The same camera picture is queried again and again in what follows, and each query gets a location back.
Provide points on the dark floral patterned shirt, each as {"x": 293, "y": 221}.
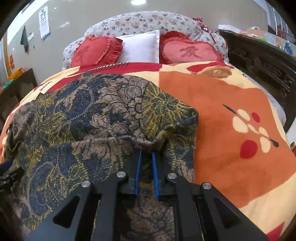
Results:
{"x": 87, "y": 130}

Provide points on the red heart cushion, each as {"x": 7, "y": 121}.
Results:
{"x": 101, "y": 50}
{"x": 176, "y": 47}

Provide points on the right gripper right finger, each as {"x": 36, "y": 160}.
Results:
{"x": 201, "y": 212}

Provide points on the dark carved wooden cabinet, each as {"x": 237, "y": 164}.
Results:
{"x": 271, "y": 67}

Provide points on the white square pillow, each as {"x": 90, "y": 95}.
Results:
{"x": 140, "y": 48}

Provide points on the orange box on table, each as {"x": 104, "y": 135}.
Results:
{"x": 16, "y": 74}

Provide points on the right red heart cushion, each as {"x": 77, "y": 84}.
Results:
{"x": 176, "y": 47}

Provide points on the left red heart cushion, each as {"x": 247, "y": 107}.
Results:
{"x": 101, "y": 50}

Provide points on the red orange patchwork blanket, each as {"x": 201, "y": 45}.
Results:
{"x": 240, "y": 144}

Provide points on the floral padded headboard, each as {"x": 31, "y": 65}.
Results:
{"x": 146, "y": 21}

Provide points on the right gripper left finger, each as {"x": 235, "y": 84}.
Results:
{"x": 92, "y": 211}

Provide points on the dark wooden side table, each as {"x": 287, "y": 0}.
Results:
{"x": 13, "y": 91}

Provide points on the dark cloth on wall hook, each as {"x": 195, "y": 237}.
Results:
{"x": 24, "y": 40}

